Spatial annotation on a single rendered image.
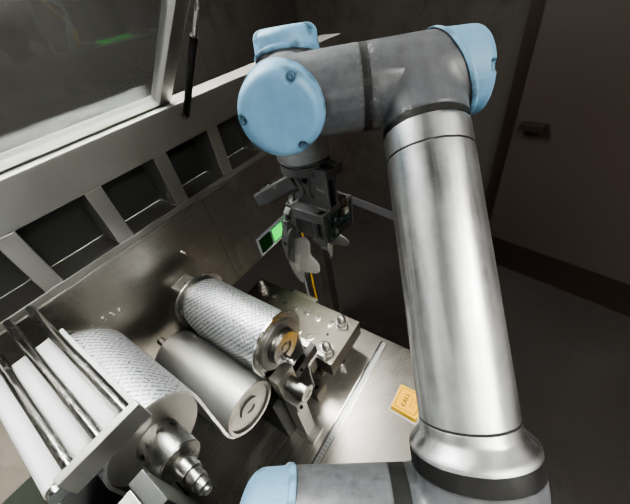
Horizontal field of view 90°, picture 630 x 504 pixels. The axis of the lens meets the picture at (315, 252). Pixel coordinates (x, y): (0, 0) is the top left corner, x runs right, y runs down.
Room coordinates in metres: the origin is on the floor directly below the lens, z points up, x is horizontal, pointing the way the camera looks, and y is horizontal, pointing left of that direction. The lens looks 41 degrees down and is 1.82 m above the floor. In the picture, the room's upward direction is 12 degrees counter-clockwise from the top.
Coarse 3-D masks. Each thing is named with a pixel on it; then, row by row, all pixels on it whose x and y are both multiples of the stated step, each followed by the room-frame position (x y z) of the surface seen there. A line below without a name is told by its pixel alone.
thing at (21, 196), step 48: (192, 96) 0.80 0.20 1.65; (96, 144) 0.62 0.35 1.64; (144, 144) 0.68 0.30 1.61; (192, 144) 0.84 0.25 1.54; (240, 144) 0.95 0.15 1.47; (0, 192) 0.50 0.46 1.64; (48, 192) 0.54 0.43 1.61; (96, 192) 0.59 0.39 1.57; (144, 192) 0.71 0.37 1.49; (192, 192) 0.74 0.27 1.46; (0, 240) 0.47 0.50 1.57; (48, 240) 0.56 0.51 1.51; (96, 240) 0.60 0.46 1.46; (0, 288) 0.48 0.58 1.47; (48, 288) 0.47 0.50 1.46
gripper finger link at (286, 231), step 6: (288, 222) 0.40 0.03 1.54; (288, 228) 0.40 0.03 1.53; (282, 234) 0.40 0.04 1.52; (288, 234) 0.39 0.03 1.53; (294, 234) 0.39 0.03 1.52; (282, 240) 0.39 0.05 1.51; (288, 240) 0.39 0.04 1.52; (294, 240) 0.39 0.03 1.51; (288, 246) 0.39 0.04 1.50; (294, 246) 0.39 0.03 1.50; (288, 252) 0.39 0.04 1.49; (294, 252) 0.39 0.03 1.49; (288, 258) 0.39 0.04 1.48; (294, 258) 0.38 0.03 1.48
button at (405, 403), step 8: (400, 392) 0.38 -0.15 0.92; (408, 392) 0.37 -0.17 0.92; (400, 400) 0.36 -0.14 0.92; (408, 400) 0.35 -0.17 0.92; (416, 400) 0.35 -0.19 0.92; (392, 408) 0.35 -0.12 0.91; (400, 408) 0.34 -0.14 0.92; (408, 408) 0.33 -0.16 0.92; (416, 408) 0.33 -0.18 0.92; (408, 416) 0.32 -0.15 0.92; (416, 416) 0.31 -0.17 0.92
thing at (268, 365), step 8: (192, 288) 0.55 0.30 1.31; (280, 320) 0.41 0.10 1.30; (288, 320) 0.42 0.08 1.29; (272, 328) 0.39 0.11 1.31; (280, 328) 0.40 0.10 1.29; (296, 328) 0.42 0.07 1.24; (272, 336) 0.38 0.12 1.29; (264, 344) 0.36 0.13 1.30; (264, 352) 0.36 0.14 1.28; (264, 360) 0.35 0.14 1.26; (264, 368) 0.35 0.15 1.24; (272, 368) 0.36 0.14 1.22
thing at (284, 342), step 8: (288, 328) 0.41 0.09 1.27; (280, 336) 0.38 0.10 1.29; (288, 336) 0.39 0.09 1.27; (296, 336) 0.40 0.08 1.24; (272, 344) 0.37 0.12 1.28; (280, 344) 0.37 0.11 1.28; (288, 344) 0.38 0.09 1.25; (272, 352) 0.36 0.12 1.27; (280, 352) 0.36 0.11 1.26; (288, 352) 0.38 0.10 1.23; (272, 360) 0.35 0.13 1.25; (280, 360) 0.36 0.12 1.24
